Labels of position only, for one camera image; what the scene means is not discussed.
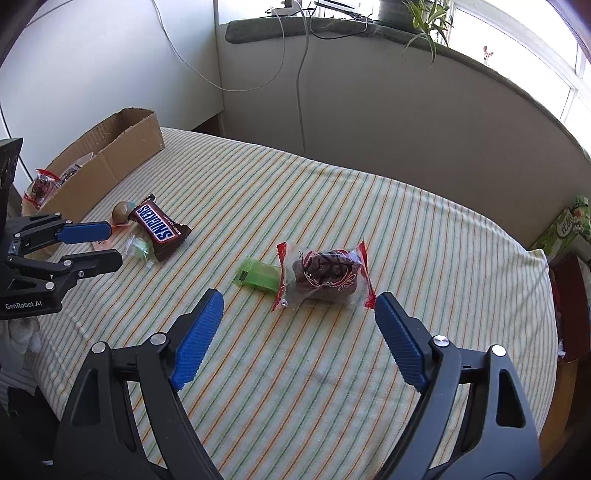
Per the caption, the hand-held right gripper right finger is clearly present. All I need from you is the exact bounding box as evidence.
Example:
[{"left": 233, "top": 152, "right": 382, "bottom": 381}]
[{"left": 374, "top": 292, "right": 543, "bottom": 480}]

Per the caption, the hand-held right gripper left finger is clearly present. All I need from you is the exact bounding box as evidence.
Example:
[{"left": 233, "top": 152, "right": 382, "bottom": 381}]
[{"left": 53, "top": 288, "right": 227, "bottom": 480}]

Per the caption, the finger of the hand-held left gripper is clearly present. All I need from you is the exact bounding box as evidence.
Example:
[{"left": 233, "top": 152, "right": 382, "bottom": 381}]
[
  {"left": 7, "top": 249, "right": 123, "bottom": 289},
  {"left": 11, "top": 213, "right": 113, "bottom": 252}
]

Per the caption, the brown pastry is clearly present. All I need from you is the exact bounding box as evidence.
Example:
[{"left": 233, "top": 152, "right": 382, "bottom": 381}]
[
  {"left": 23, "top": 168, "right": 61, "bottom": 206},
  {"left": 273, "top": 239, "right": 377, "bottom": 312}
]

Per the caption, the clear snack packet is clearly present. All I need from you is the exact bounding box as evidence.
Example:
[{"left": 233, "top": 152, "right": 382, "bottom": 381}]
[{"left": 58, "top": 152, "right": 95, "bottom": 181}]

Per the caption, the cardboard box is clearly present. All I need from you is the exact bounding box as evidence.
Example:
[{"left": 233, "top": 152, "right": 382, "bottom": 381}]
[{"left": 21, "top": 108, "right": 166, "bottom": 227}]

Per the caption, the light green wrapped candy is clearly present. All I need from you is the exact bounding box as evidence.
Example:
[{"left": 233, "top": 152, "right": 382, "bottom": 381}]
[{"left": 124, "top": 233, "right": 155, "bottom": 267}]

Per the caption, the brown chocolate bar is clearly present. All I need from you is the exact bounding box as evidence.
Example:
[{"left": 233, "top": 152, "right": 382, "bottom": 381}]
[{"left": 127, "top": 194, "right": 192, "bottom": 263}]

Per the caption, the green plastic packet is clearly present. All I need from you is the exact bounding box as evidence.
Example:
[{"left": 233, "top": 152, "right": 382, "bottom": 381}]
[{"left": 232, "top": 256, "right": 282, "bottom": 294}]

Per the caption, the dark red open box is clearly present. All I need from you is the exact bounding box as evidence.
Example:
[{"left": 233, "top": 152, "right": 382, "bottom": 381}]
[{"left": 549, "top": 254, "right": 591, "bottom": 363}]

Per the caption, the green paper bag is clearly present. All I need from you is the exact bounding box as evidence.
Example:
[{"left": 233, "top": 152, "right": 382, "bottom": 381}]
[{"left": 531, "top": 196, "right": 591, "bottom": 264}]

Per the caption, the grey windowsill cloth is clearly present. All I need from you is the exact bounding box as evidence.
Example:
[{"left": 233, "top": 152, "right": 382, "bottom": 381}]
[{"left": 224, "top": 18, "right": 591, "bottom": 164}]

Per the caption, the potted spider plant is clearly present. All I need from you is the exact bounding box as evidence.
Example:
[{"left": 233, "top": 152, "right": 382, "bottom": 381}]
[{"left": 379, "top": 0, "right": 455, "bottom": 68}]

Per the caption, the white cable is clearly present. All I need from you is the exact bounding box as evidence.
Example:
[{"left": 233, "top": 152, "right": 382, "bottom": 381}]
[{"left": 152, "top": 0, "right": 289, "bottom": 90}]

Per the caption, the grey cable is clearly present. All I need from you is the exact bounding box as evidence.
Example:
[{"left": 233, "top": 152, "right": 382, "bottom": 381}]
[{"left": 295, "top": 9, "right": 315, "bottom": 158}]

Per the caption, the white window frame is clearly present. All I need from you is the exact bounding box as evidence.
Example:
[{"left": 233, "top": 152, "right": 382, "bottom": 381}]
[{"left": 450, "top": 0, "right": 591, "bottom": 153}]

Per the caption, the black cable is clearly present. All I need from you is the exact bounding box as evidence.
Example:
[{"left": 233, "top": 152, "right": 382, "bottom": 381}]
[{"left": 309, "top": 0, "right": 370, "bottom": 40}]

